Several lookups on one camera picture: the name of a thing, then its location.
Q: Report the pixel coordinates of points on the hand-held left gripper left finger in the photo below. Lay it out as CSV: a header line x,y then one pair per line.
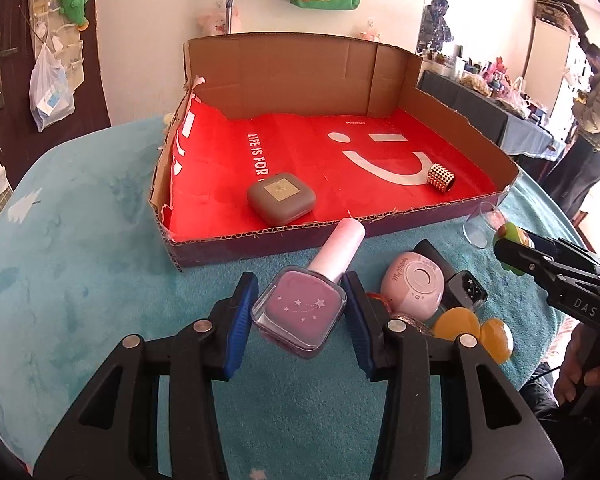
x,y
240,327

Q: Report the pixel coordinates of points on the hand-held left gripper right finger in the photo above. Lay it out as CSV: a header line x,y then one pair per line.
x,y
357,332

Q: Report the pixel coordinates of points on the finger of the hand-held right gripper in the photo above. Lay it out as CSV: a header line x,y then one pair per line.
x,y
555,246
522,262

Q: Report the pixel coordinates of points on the green yellow toy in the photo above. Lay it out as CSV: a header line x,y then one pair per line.
x,y
510,234

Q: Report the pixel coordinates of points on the red clear ball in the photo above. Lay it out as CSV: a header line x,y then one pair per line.
x,y
377,301

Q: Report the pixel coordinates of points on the silver glitter ball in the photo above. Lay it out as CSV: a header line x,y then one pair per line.
x,y
407,321

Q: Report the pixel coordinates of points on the clear glass cup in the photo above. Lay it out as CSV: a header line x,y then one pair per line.
x,y
480,225

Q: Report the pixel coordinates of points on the pink nail polish bottle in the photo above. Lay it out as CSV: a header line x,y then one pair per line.
x,y
300,310

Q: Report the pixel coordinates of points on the black nail polish bottle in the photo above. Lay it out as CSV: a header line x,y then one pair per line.
x,y
467,291

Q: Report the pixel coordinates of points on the pink round compact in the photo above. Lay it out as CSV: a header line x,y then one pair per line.
x,y
412,285

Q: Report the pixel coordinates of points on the amber round disc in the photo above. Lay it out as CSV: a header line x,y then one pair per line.
x,y
497,341

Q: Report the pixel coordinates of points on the orange round ball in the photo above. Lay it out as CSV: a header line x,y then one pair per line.
x,y
455,324

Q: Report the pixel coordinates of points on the cardboard box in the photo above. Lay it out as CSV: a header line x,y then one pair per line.
x,y
290,75

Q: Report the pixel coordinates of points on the person's right hand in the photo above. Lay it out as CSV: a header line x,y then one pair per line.
x,y
572,375

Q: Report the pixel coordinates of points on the gold studded cylinder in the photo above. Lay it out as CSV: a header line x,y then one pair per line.
x,y
440,178

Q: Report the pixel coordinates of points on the red printed paper liner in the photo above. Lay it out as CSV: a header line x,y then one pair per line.
x,y
220,170

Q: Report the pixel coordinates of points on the dark cloth covered table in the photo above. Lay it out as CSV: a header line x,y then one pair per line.
x,y
470,105

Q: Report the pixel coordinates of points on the clutter of small table items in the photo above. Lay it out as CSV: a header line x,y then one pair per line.
x,y
495,80

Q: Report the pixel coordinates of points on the white cabinet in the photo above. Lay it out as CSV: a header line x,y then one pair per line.
x,y
550,55

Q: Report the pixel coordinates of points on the white plastic bag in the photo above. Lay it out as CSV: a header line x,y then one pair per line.
x,y
50,92

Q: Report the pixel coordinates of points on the pink plush toy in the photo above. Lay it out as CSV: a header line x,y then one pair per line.
x,y
215,22

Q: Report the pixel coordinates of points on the metal pole orange tip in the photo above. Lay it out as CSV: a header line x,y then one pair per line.
x,y
229,7

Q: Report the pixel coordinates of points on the green frog plush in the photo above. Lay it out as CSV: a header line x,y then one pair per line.
x,y
74,0

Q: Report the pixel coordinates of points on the clear hanging pocket organizer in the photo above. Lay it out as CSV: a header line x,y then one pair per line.
x,y
42,15

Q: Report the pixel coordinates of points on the dark brown door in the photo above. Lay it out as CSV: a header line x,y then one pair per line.
x,y
10,10

